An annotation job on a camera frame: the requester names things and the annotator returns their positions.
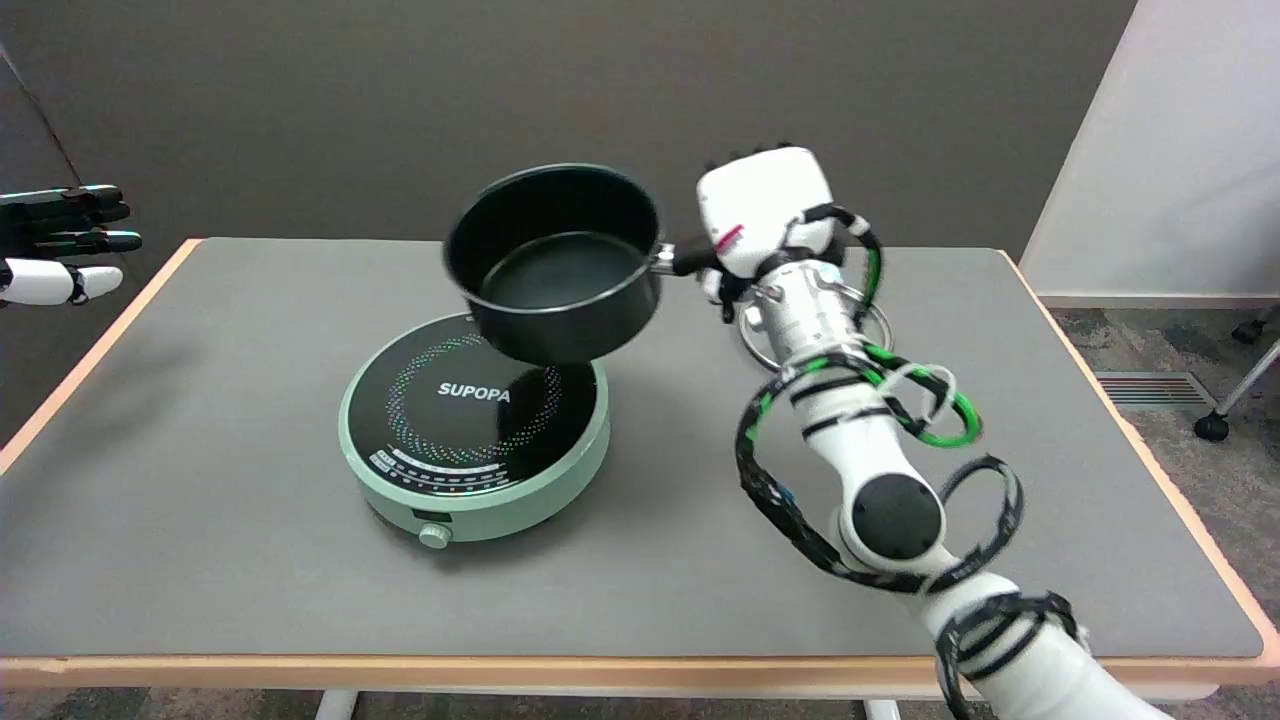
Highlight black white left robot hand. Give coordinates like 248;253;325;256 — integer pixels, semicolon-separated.
0;185;143;308

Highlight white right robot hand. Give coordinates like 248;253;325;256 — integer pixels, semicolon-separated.
695;143;843;324

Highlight black cooking pot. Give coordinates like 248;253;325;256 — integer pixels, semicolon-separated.
443;163;723;367

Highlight glass pot lid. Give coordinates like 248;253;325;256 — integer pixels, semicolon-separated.
738;283;893;374

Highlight green round induction cooker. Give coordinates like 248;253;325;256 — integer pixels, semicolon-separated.
338;311;612;550

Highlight floor air vent grille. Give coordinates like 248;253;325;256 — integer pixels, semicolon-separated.
1094;372;1219;412

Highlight black chair caster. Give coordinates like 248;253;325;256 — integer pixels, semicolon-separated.
1231;305;1280;347

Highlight chair leg with caster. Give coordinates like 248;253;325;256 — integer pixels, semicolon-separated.
1193;338;1280;443

